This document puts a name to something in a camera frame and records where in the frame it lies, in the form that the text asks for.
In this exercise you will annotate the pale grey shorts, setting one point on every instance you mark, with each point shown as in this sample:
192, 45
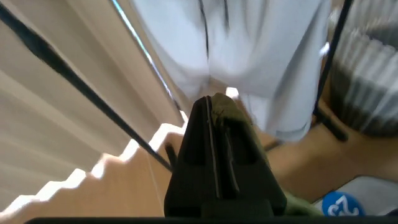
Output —
248, 46

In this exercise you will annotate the black clothes rack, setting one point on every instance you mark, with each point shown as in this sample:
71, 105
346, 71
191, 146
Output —
62, 67

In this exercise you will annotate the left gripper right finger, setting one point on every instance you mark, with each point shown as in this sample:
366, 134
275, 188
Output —
258, 183

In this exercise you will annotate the white laundry basket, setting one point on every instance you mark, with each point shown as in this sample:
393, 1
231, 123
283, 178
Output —
367, 77

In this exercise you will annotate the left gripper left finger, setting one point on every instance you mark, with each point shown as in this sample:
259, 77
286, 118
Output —
189, 174

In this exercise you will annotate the beige curtain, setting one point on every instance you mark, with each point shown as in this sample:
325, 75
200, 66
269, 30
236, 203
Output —
62, 124

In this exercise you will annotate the green printed shirt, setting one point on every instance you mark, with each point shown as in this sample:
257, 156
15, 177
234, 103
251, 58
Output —
225, 107

